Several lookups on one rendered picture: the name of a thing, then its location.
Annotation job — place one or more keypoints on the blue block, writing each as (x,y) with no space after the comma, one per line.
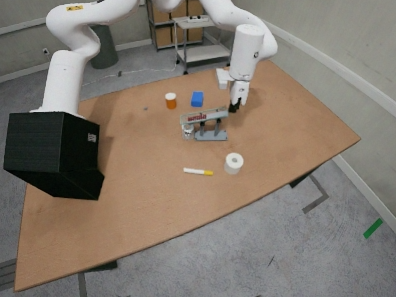
(197,99)

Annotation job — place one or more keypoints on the white cylinder with center hole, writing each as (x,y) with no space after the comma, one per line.
(233,163)

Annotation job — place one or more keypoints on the orange pill bottle with white cap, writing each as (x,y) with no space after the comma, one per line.
(171,100)

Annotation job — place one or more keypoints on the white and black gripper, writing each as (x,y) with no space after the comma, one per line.
(238,94)

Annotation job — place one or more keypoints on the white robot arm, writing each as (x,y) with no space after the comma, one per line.
(65,76)

